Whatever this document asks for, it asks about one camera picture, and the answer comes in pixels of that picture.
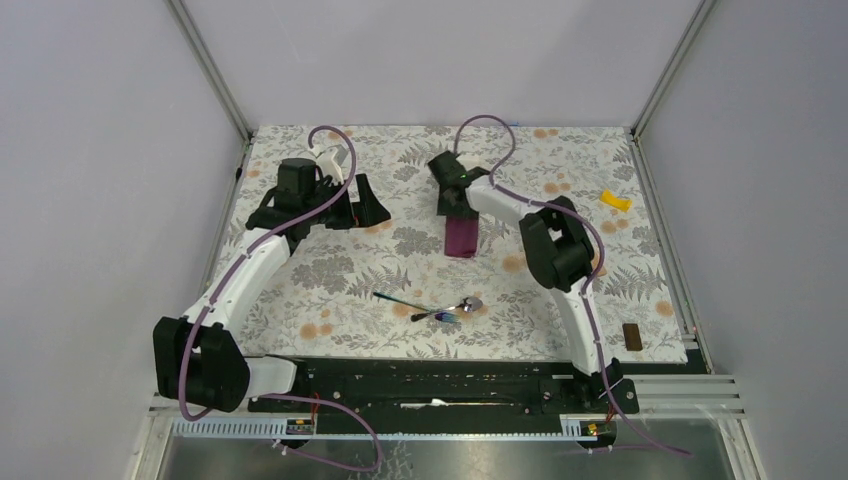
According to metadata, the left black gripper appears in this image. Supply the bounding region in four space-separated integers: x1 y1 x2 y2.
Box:
303 172 389 229

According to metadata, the purple cloth napkin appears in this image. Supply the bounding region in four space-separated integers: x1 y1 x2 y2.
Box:
444 216 479 258

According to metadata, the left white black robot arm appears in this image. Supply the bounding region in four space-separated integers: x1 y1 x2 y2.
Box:
152 156 391 412

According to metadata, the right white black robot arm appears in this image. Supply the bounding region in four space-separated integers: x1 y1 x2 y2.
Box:
427 151 623 412

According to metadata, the floral patterned tablecloth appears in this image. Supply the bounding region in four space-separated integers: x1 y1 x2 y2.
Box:
217 122 686 363

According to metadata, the iridescent spoon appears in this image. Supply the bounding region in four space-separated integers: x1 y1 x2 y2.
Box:
410 296 483 323

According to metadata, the iridescent fork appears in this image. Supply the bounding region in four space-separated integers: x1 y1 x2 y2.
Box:
372 292 459 323

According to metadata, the yellow plastic piece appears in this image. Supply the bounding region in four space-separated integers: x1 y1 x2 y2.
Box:
599 190 633 213

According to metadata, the dark brown block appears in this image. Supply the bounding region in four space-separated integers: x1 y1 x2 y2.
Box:
622 323 644 352

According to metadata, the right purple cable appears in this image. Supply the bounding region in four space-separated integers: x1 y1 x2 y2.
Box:
453 114 694 458

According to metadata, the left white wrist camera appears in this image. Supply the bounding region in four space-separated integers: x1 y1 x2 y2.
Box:
309 145 349 185

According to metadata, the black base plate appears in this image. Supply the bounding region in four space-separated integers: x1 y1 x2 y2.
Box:
248 357 639 433

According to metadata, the slotted cable duct rail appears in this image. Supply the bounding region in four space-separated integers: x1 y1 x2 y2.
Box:
171 415 615 446

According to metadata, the left aluminium frame post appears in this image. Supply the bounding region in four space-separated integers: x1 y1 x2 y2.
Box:
164 0 253 143

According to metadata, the aluminium frame post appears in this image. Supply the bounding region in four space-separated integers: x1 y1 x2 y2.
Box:
630 0 719 139
164 0 253 143

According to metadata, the right aluminium frame post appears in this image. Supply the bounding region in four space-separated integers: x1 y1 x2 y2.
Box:
630 0 719 139

